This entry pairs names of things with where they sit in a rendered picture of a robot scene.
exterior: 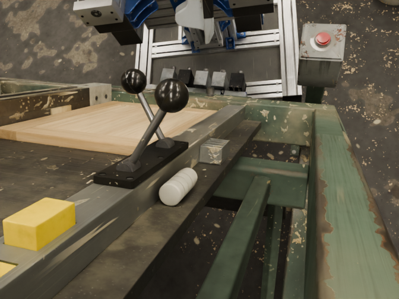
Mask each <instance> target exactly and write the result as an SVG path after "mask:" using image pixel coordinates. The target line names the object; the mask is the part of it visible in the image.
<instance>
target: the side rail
mask: <svg viewBox="0 0 399 299"><path fill-rule="evenodd" d="M304 299H399V256H398V253H397V251H396V249H395V246H394V244H393V242H392V240H391V237H390V234H389V232H388V230H387V227H386V225H385V223H384V220H383V218H382V216H381V213H380V211H379V209H378V206H377V204H376V202H375V199H374V197H373V194H372V192H371V190H370V187H369V185H368V183H367V181H366V178H365V175H364V174H363V171H362V168H361V166H360V164H359V162H358V159H357V157H356V154H355V152H354V150H353V147H352V145H351V143H350V140H349V137H348V136H347V133H346V131H345V128H344V126H343V124H342V121H341V119H340V117H339V115H338V112H337V111H336V110H322V109H315V110H314V116H313V124H312V133H311V143H310V150H309V180H308V210H307V225H306V255H305V284H304Z"/></svg>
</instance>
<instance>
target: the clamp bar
mask: <svg viewBox="0 0 399 299"><path fill-rule="evenodd" d="M110 101H112V85H111V84H103V83H95V82H94V83H89V84H79V85H72V86H67V87H58V88H48V89H43V90H33V91H24V92H19V93H9V94H0V126H5V125H10V124H13V123H18V122H23V121H27V120H32V119H36V118H40V117H45V116H49V115H50V109H51V108H55V107H61V106H66V105H69V104H70V105H71V110H75V109H80V108H83V107H88V106H93V105H97V104H102V103H107V102H110Z"/></svg>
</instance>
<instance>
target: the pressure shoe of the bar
mask: <svg viewBox="0 0 399 299"><path fill-rule="evenodd" d="M70 110H71V105H70V104H69V105H66V106H61V107H55V108H51V109H50V115H53V114H58V113H62V112H67V111H70Z"/></svg>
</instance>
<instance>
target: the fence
mask: <svg viewBox="0 0 399 299"><path fill-rule="evenodd" d="M244 119H245V106H237V105H230V104H229V105H227V106H226V107H224V108H222V109H220V110H219V111H217V112H215V113H213V114H212V115H210V116H209V117H206V118H205V119H203V120H202V121H200V122H198V123H196V124H194V125H193V126H191V127H190V128H188V129H186V130H184V131H183V132H181V133H179V134H177V135H176V136H174V137H172V139H173V140H174V141H184V142H189V147H188V149H186V150H185V151H184V152H183V153H181V154H180V155H178V156H177V157H176V158H174V159H173V160H172V161H171V162H169V163H167V164H166V165H165V166H164V167H162V168H161V169H160V170H158V171H157V172H155V173H154V174H153V175H152V176H150V177H149V178H147V179H146V180H145V181H143V182H142V183H141V184H139V185H138V186H137V187H135V188H134V189H126V188H121V187H114V186H107V185H100V184H95V183H93V184H92V185H90V186H88V187H86V188H85V189H83V190H81V191H79V192H78V193H76V194H74V195H72V196H71V197H69V198H68V199H66V200H65V201H68V202H74V203H75V225H73V226H72V227H71V228H69V229H68V230H66V231H65V232H64V233H62V234H61V235H60V236H58V237H57V238H55V239H54V240H52V241H51V242H50V243H48V244H47V245H45V246H44V247H42V248H41V249H40V250H38V251H34V250H29V249H24V248H20V247H15V246H10V245H7V244H5V242H4V236H2V237H0V262H3V263H8V264H11V265H15V266H16V267H14V268H13V269H11V270H10V271H9V272H7V273H6V274H5V275H3V276H1V277H0V299H52V298H53V297H54V296H55V295H56V294H57V293H58V292H60V290H61V289H63V287H64V286H66V285H67V284H68V283H69V282H70V281H71V280H72V279H73V278H74V277H76V276H77V275H78V274H79V273H80V272H81V271H82V270H83V269H84V268H85V267H86V266H87V265H88V264H89V263H90V262H91V261H93V260H94V259H95V258H96V257H97V256H98V255H99V254H100V253H101V252H102V251H104V249H105V248H107V246H109V245H110V244H111V243H112V242H113V241H114V240H115V239H116V238H117V237H119V236H120V235H121V234H122V233H123V232H124V231H125V230H126V229H127V228H128V227H129V226H130V225H131V224H132V223H133V222H135V221H136V220H137V219H138V218H139V217H140V216H141V215H142V214H143V213H145V211H146V210H147V209H148V208H149V207H150V206H152V205H153V204H154V203H155V202H156V201H157V200H158V199H159V198H160V197H159V190H160V188H161V187H162V186H163V185H164V184H165V183H166V182H167V181H168V180H169V179H171V178H172V177H173V176H174V175H175V174H176V173H177V172H178V171H180V170H181V169H183V168H193V166H195V165H196V164H197V163H198V162H199V157H200V146H201V145H202V144H203V143H204V142H206V141H207V140H208V139H210V138H214V139H224V138H225V137H226V136H227V135H228V134H229V133H231V131H232V130H234V128H235V127H237V126H238V125H239V124H240V123H241V122H242V121H243V120H244Z"/></svg>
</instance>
